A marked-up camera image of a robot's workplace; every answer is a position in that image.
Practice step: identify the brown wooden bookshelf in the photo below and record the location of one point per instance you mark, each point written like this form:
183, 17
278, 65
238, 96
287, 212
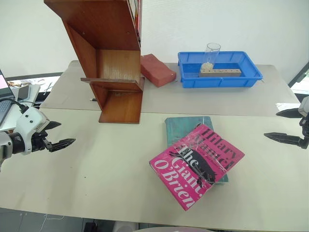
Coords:
113, 29

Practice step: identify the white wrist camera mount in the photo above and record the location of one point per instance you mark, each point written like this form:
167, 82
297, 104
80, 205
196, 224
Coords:
30, 120
304, 106

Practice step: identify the pink Giant O'Brien book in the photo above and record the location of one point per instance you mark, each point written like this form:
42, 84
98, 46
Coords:
193, 169

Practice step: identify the dark smartphone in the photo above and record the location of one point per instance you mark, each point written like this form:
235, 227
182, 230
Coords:
23, 93

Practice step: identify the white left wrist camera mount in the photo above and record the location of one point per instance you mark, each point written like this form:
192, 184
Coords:
30, 120

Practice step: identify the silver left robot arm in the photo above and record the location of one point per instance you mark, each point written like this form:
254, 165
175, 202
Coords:
6, 145

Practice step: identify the wooden block with holes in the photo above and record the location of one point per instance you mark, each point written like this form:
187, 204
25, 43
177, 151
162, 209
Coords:
224, 72

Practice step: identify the grey laptop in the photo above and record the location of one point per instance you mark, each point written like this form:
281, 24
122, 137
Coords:
4, 101

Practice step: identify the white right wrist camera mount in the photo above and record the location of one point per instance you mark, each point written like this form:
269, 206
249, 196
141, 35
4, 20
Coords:
304, 106

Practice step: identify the red brick block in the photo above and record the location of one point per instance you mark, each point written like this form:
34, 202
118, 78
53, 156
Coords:
157, 71

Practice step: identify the clear glass tube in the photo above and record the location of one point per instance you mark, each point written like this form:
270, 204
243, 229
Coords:
212, 55

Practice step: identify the teal hardcover book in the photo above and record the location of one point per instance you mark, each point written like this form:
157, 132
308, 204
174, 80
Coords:
178, 128

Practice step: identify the blue plastic bin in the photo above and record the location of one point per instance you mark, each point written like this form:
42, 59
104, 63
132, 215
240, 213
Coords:
217, 82

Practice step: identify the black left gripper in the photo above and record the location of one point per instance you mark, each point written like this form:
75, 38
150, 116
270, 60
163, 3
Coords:
38, 142

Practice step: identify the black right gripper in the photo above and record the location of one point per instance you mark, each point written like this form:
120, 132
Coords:
304, 140

